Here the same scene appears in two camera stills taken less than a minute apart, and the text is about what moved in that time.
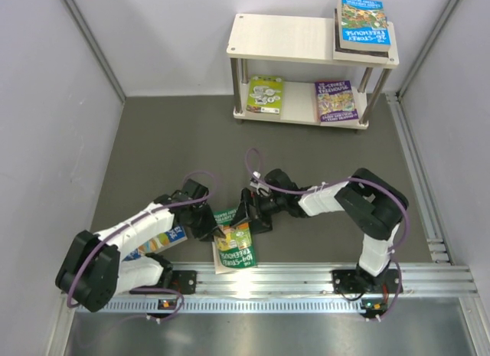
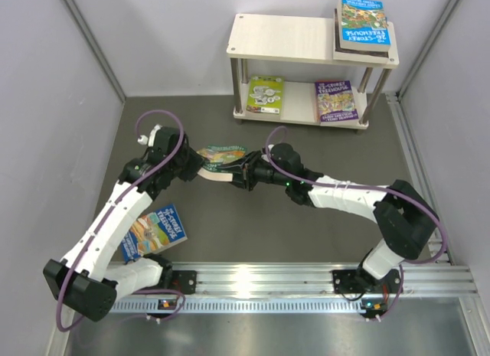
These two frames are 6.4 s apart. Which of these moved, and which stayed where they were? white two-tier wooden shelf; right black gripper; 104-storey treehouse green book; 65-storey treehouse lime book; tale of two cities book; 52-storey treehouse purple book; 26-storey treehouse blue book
Moved: 104-storey treehouse green book; right black gripper
Stayed: white two-tier wooden shelf; 26-storey treehouse blue book; tale of two cities book; 52-storey treehouse purple book; 65-storey treehouse lime book
